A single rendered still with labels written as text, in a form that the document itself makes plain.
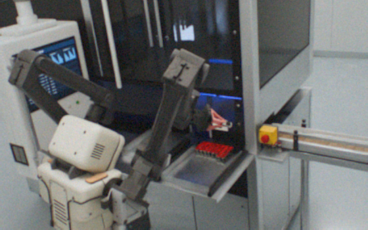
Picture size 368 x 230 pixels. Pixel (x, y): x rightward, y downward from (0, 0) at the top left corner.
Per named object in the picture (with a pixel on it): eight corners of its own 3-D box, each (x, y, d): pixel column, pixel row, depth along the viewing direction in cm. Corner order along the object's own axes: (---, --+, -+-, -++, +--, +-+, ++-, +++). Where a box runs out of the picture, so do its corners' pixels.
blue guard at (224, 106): (4, 91, 296) (-3, 67, 289) (244, 131, 197) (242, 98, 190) (4, 91, 296) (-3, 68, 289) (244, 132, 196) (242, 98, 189)
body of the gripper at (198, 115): (213, 115, 151) (196, 110, 148) (202, 133, 157) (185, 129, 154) (210, 104, 156) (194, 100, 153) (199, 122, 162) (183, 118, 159)
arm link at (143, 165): (129, 173, 125) (144, 181, 124) (145, 145, 128) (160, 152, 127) (132, 177, 133) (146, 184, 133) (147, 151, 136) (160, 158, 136)
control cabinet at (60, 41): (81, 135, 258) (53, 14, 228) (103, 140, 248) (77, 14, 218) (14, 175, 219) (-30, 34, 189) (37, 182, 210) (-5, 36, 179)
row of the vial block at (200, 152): (197, 154, 204) (196, 146, 202) (228, 161, 194) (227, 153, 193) (194, 156, 202) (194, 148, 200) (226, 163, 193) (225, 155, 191)
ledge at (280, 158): (267, 146, 209) (267, 142, 208) (292, 150, 202) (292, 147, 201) (257, 158, 198) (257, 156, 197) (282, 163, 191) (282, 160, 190)
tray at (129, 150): (158, 128, 238) (157, 123, 236) (194, 135, 224) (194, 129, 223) (121, 154, 212) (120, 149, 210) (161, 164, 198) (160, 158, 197)
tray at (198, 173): (197, 146, 211) (196, 141, 210) (242, 156, 198) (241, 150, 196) (161, 180, 185) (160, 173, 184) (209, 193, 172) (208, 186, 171)
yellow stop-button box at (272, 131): (264, 136, 198) (264, 123, 196) (278, 138, 195) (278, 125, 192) (259, 142, 193) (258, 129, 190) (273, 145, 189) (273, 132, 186)
